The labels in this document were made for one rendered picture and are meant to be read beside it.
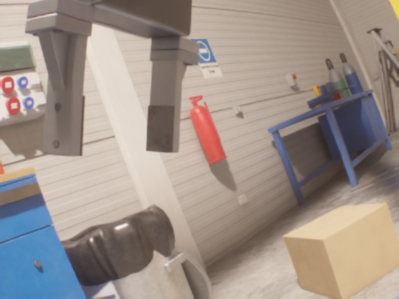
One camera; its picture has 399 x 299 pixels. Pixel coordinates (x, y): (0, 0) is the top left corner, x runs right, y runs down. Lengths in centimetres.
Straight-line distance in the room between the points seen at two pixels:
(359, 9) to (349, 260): 852
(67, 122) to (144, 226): 161
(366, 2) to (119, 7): 987
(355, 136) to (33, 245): 512
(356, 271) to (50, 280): 120
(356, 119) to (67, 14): 592
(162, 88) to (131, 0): 11
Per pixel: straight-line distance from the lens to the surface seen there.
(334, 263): 197
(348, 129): 622
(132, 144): 359
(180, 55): 44
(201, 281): 233
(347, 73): 819
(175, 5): 41
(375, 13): 1013
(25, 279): 152
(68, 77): 32
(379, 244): 208
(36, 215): 159
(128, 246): 185
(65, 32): 32
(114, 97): 364
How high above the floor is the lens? 73
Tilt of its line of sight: 3 degrees up
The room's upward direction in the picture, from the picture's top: 22 degrees counter-clockwise
